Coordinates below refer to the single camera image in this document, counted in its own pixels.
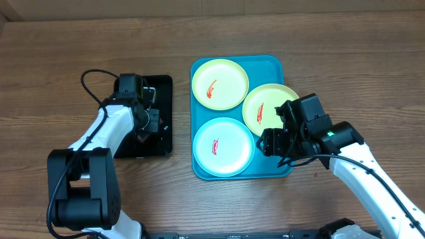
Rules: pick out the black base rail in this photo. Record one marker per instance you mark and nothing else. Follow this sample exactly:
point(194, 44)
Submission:
point(292, 234)

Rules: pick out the light blue plate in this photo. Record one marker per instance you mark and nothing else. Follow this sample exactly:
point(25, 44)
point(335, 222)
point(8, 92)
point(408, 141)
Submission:
point(223, 147)

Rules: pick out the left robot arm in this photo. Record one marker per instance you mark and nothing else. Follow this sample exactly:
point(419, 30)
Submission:
point(83, 190)

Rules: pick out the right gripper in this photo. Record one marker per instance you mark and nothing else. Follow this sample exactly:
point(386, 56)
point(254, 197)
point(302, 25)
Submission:
point(275, 145)

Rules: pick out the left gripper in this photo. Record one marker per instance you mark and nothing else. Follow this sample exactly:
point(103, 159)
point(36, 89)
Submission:
point(155, 125)

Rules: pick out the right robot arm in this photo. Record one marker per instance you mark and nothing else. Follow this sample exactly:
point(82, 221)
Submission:
point(342, 150)

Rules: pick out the black rectangular tray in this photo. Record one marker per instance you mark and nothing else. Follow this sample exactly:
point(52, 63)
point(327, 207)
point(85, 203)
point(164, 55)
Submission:
point(162, 144)

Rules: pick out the yellow-green plate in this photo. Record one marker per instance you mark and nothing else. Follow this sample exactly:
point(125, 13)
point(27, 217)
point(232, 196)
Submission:
point(220, 84)
point(258, 109)

